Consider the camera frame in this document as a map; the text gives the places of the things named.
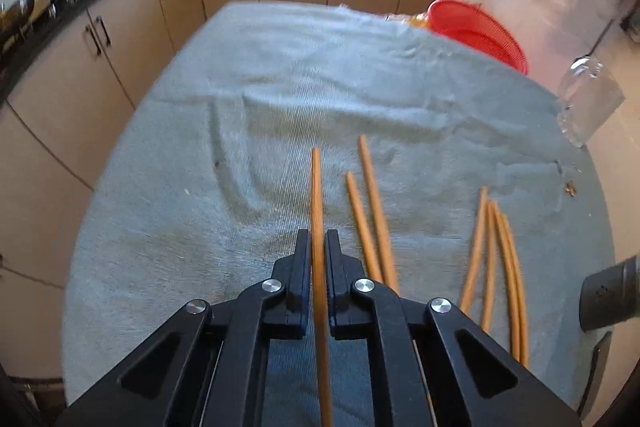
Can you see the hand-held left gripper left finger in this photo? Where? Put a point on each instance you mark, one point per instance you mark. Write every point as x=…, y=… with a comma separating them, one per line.
x=300, y=282

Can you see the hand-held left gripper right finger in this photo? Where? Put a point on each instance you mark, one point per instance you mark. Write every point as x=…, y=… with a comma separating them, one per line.
x=337, y=287

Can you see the wooden chopstick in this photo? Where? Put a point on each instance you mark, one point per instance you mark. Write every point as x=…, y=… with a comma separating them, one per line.
x=316, y=197

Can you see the bunch of wooden chopsticks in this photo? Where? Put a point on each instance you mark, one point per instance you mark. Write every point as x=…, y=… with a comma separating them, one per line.
x=372, y=187

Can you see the dark perforated chopstick holder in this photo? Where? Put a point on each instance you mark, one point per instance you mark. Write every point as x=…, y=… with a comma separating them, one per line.
x=607, y=294

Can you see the grey towel cloth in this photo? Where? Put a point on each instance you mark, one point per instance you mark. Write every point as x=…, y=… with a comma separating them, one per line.
x=250, y=132

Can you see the scattered seed husks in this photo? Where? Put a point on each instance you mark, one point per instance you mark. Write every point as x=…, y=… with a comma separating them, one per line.
x=570, y=191

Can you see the red plastic basket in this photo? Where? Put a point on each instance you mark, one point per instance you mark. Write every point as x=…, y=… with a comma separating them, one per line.
x=475, y=32

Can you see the clear glass mug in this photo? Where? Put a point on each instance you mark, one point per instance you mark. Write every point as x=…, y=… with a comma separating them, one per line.
x=590, y=102

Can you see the cooking pot with lid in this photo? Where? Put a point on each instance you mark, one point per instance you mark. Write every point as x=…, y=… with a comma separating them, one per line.
x=17, y=12

